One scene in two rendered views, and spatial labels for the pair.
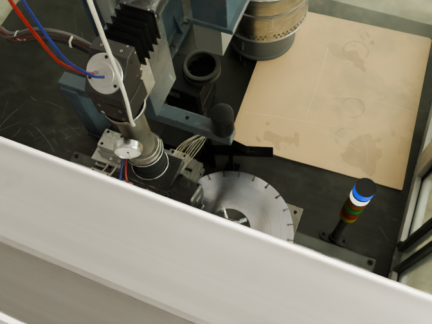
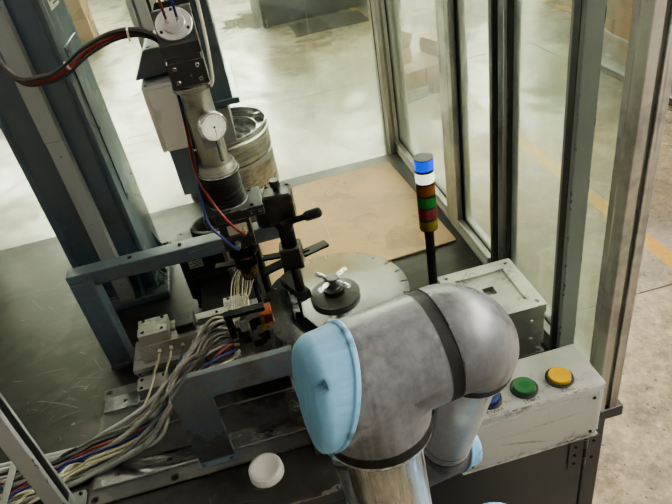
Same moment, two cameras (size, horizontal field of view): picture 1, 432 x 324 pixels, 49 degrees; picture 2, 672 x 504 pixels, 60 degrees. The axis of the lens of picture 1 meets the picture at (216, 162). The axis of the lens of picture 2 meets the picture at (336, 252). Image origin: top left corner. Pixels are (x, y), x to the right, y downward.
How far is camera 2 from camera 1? 0.84 m
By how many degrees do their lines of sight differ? 38
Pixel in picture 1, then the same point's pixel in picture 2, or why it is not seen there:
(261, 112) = not seen: hidden behind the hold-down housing
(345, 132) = (375, 234)
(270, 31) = (256, 182)
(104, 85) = (178, 28)
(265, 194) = (346, 259)
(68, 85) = (80, 274)
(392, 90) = (388, 196)
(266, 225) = (367, 274)
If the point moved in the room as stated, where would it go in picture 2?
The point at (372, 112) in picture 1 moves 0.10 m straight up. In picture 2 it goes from (385, 213) to (381, 187)
